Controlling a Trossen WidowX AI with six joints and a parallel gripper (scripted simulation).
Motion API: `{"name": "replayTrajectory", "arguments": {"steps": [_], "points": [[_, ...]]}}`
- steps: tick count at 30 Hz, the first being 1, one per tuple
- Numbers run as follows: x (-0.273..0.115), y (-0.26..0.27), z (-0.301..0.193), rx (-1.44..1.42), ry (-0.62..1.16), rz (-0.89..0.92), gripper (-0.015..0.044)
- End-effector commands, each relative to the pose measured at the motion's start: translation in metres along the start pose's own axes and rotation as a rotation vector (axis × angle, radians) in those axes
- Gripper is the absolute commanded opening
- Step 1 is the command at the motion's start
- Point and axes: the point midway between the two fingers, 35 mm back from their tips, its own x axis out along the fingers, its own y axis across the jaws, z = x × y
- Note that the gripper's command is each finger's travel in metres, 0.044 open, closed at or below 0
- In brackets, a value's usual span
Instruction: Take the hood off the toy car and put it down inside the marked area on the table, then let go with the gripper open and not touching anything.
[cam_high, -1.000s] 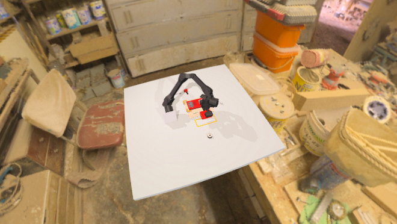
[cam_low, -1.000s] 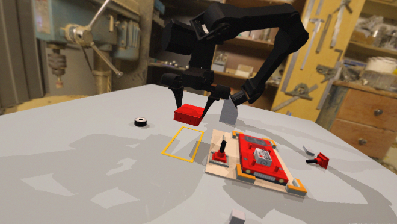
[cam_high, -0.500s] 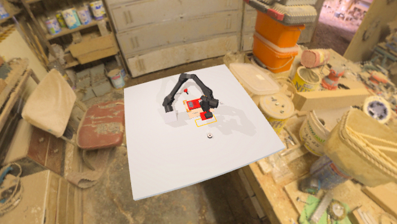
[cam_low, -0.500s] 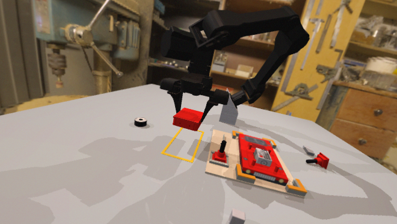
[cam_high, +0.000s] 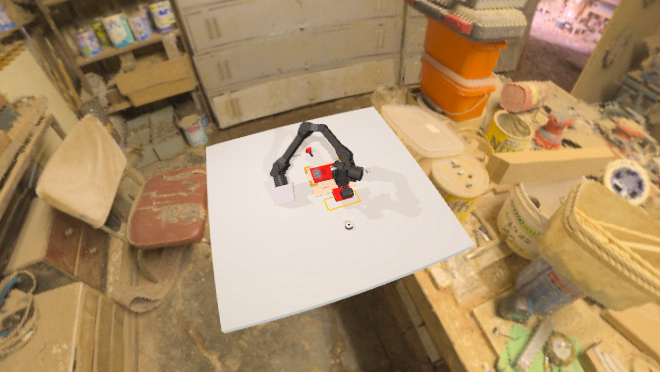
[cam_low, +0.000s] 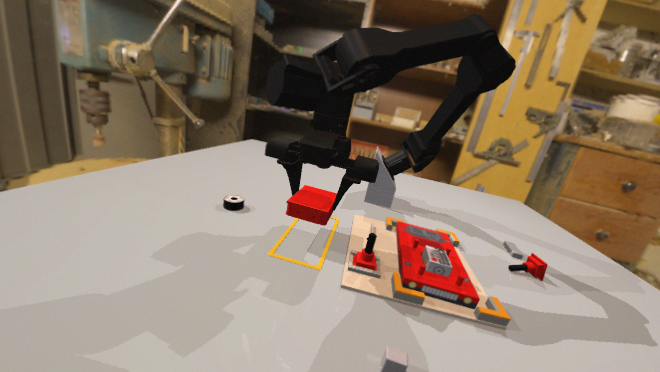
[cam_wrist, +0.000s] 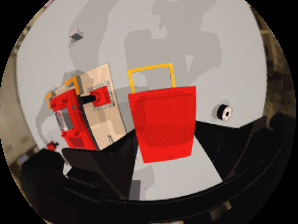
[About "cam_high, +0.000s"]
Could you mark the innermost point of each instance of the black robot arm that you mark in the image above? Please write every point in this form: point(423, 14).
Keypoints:
point(344, 168)

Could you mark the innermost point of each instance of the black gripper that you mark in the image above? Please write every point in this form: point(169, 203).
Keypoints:
point(343, 181)

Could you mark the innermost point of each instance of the red toy car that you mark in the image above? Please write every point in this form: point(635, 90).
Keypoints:
point(321, 173)

